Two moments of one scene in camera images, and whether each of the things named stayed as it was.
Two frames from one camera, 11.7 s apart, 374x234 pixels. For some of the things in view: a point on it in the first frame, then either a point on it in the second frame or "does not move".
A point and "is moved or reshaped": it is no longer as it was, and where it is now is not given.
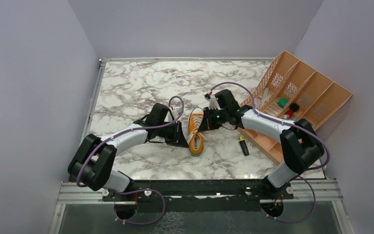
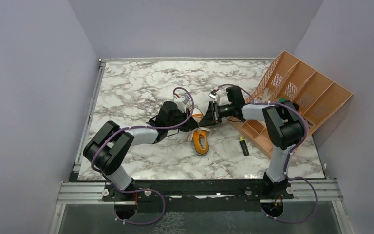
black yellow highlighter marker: x=244 y=146 does not move
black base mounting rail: x=201 y=196 does not move
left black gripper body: x=170 y=134 -> x=179 y=116
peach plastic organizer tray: x=292 y=91 does not move
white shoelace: x=197 y=120 is moved or reshaped
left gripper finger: x=180 y=139 -> x=191 y=124
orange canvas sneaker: x=196 y=138 is moved or reshaped
